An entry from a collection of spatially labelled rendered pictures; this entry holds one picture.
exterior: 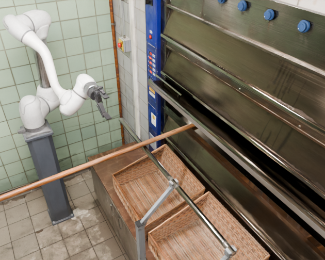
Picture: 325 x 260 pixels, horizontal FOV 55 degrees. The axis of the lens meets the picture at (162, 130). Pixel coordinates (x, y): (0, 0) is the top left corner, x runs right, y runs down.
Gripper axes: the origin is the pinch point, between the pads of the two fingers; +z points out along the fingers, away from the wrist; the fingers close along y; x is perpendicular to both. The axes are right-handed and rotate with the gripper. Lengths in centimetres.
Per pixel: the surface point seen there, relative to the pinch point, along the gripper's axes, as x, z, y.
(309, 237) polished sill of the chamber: -53, 103, 32
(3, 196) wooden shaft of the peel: 63, 8, 29
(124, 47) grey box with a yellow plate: -50, -83, 3
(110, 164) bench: -15, -51, 90
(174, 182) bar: -18, 42, 31
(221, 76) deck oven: -55, 29, -17
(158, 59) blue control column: -54, -35, -3
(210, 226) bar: -17, 75, 31
